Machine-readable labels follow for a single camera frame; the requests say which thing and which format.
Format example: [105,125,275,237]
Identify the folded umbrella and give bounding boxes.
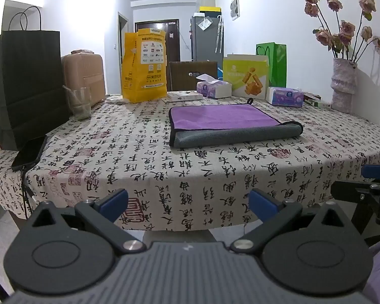
[215,15,225,53]

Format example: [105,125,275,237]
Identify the green yellow snack box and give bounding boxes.
[222,54,270,99]

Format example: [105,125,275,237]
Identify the grey refrigerator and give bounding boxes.
[190,15,221,63]

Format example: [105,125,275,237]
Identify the black paper bag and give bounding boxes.
[0,6,69,151]

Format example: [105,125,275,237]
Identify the green paper bag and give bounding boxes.
[256,42,287,88]

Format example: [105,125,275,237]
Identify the small boxes by vase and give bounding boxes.
[303,92,332,108]

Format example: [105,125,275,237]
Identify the calligraphy print tablecloth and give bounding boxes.
[0,92,380,232]

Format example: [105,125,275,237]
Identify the black smartphone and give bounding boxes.
[11,135,48,170]

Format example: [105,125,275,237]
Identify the brown cardboard box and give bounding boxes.
[169,60,218,92]

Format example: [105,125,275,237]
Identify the yellow and black box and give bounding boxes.
[199,6,221,17]

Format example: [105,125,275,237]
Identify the yellow printed bag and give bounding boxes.
[122,28,168,104]

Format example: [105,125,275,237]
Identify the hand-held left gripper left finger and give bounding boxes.
[28,189,147,251]

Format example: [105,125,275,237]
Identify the crumpled white tissue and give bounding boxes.
[105,94,129,104]

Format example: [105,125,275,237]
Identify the dark wooden door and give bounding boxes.
[135,19,180,64]

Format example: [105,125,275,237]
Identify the purple tissue box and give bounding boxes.
[196,73,232,99]

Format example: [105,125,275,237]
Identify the pale textured vase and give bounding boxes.
[331,58,358,114]

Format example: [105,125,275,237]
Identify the flat white box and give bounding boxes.
[167,90,202,102]

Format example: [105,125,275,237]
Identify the purple and grey towel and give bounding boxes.
[169,99,304,148]

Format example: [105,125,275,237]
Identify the clear drinking glass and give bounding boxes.
[63,85,92,121]

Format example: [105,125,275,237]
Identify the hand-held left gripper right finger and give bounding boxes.
[231,188,353,251]

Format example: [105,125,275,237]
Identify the blue and purple tissue pack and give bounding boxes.
[266,86,305,107]

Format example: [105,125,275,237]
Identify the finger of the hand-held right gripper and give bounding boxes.
[331,180,380,248]
[361,164,380,178]

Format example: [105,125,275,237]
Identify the dried pink flowers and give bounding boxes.
[304,0,380,62]

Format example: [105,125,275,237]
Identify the black cable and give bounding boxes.
[21,165,35,220]

